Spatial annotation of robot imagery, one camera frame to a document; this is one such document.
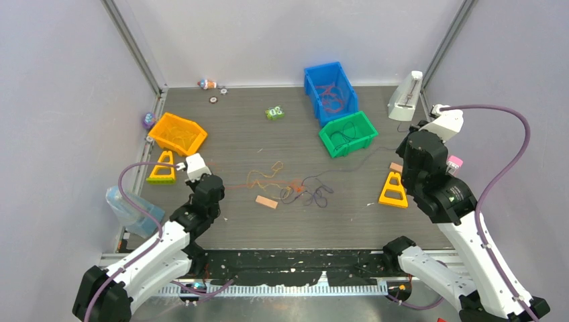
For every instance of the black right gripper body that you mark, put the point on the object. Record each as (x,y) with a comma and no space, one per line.
(406,176)

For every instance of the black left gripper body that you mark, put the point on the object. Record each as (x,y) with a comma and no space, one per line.
(216,212)

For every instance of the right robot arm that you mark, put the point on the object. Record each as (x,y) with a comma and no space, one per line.
(491,293)

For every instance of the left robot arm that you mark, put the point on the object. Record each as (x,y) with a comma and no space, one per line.
(116,292)

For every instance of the pink metronome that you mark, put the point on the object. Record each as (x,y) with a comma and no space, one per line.
(454,163)

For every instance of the yellow triangle block right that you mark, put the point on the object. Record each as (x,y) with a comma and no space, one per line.
(393,192)

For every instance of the yellow triangle block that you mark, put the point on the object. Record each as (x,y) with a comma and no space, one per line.
(164,171)
(393,192)

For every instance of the yellow triangle block left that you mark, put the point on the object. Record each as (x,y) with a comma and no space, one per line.
(164,171)

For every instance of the orange plastic bin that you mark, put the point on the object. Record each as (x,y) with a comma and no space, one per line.
(178,134)

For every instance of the white metronome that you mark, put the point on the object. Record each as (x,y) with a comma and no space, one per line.
(402,104)

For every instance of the small wooden block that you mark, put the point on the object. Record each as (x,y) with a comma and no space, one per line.
(266,202)

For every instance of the green plastic bin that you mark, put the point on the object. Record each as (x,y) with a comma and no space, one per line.
(348,134)

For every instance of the clear plastic bottle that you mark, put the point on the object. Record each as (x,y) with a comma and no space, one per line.
(131,217)

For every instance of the purple round toy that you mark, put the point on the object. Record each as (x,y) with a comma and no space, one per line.
(149,121)

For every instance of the green monster toy block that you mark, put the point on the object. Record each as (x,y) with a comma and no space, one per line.
(274,113)

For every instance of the small clown figurine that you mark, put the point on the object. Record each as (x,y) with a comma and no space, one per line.
(207,84)

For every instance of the blue plastic bin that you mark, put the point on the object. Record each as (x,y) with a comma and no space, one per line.
(330,92)

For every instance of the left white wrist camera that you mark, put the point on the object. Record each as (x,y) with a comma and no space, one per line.
(196,167)

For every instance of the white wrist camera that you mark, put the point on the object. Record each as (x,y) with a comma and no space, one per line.
(445,124)
(196,167)

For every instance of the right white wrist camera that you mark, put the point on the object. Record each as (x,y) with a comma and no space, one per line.
(445,124)

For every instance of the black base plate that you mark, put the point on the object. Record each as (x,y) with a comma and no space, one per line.
(298,267)

